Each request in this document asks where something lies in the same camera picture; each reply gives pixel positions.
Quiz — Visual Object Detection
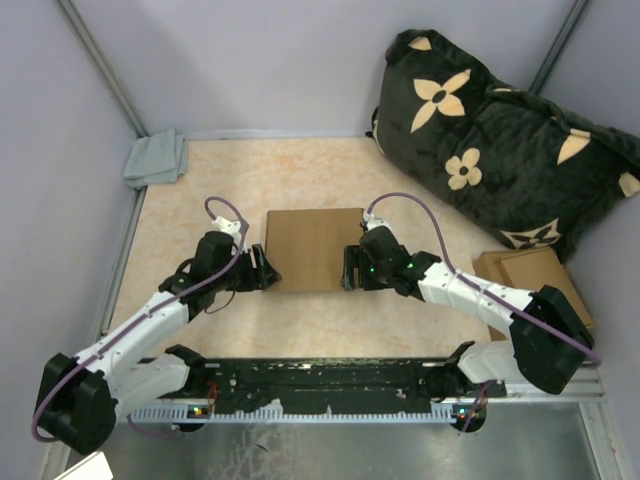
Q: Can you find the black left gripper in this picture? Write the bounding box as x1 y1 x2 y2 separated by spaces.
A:
213 244 281 293

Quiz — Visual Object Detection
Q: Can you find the brown cardboard box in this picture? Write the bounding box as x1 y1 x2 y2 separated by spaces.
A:
265 208 363 293

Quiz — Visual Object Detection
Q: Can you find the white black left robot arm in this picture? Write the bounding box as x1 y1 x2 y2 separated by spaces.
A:
31 231 281 455

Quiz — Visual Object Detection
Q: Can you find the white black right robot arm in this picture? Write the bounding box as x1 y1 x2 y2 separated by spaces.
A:
342 226 594 396

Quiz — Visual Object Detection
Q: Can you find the large folded cardboard box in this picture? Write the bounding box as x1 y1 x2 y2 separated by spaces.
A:
472 251 594 344

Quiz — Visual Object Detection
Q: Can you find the small folded cardboard box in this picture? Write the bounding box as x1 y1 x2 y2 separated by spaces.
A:
494 248 597 329

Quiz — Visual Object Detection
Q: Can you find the grey folded cloth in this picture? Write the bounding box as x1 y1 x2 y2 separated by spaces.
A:
123 129 188 189

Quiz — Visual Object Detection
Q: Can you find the black floral plush pillow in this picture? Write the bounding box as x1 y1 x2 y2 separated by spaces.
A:
371 29 639 259

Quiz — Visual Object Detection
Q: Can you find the white sheet corner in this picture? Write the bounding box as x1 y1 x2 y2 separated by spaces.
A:
58 452 114 480

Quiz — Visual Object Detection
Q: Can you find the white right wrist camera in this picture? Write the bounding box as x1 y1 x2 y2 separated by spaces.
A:
360 210 389 232

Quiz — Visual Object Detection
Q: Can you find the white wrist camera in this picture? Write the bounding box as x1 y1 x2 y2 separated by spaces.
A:
360 210 389 232
211 215 247 242

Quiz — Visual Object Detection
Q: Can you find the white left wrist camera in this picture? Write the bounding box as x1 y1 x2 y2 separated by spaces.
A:
211 215 247 242

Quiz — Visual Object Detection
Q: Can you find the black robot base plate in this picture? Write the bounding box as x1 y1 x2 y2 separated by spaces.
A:
165 358 506 432

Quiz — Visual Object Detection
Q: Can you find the white perforated cable duct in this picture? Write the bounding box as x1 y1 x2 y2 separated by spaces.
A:
130 401 458 424

